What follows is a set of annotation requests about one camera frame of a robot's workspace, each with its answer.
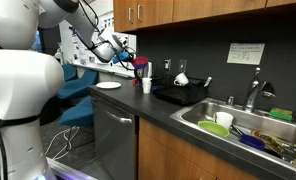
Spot black arm base cable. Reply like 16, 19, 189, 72
0, 113, 42, 180

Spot steel plate power outlet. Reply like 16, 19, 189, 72
163, 58, 173, 72

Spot chrome kitchen faucet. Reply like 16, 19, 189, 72
242, 67, 277, 114

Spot white mug with handle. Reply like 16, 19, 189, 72
213, 111, 235, 131

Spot steel dishwasher handle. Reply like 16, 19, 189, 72
99, 107, 134, 125

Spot stainless steel sink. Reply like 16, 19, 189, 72
169, 97, 296, 178

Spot patterned dirty dish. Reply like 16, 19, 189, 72
250, 128, 296, 168

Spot white utensil handle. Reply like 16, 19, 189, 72
203, 76, 213, 89

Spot blue plastic bowl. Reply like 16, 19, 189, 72
133, 63, 149, 71

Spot white plate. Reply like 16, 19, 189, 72
95, 81, 123, 91

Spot green plastic bowl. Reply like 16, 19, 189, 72
196, 120, 231, 139

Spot black dish rack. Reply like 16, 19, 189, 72
151, 75, 211, 107

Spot steel plate light switch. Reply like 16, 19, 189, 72
178, 58, 188, 74

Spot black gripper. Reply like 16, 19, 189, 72
120, 37, 136, 60

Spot white paper wall note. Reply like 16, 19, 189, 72
226, 42, 266, 66

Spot pink plastic bowl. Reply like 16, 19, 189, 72
131, 56, 150, 66

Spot small chrome sink fitting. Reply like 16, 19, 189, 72
226, 95, 236, 107

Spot silver upper cabinet handle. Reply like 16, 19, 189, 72
136, 4, 143, 22
127, 6, 134, 24

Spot green and yellow sponge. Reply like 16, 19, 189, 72
268, 106, 294, 122

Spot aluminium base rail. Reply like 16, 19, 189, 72
47, 157, 90, 180

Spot printed research poster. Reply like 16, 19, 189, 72
71, 33, 98, 66

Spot white foam cup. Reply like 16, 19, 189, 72
141, 77, 153, 95

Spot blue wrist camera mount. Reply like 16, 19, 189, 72
111, 50, 133, 65

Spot small dark blue bowl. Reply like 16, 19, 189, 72
239, 133, 267, 151

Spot white ceramic mug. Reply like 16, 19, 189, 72
172, 71, 191, 88

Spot wooden cabinet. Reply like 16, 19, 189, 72
137, 116, 263, 180
113, 0, 296, 34

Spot dark sink utensils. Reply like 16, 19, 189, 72
229, 124, 246, 137

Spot wooden upper cabinet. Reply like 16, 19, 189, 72
113, 0, 296, 34

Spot stainless steel dishwasher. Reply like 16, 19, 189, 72
91, 93, 139, 180

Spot wooden lower cabinet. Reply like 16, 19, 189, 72
137, 116, 263, 180

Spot blue shell chair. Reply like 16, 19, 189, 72
62, 63, 79, 83
56, 68, 99, 101
58, 95, 96, 128

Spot white power cable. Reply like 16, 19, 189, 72
43, 125, 81, 162

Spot whiteboard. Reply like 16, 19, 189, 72
67, 16, 138, 80

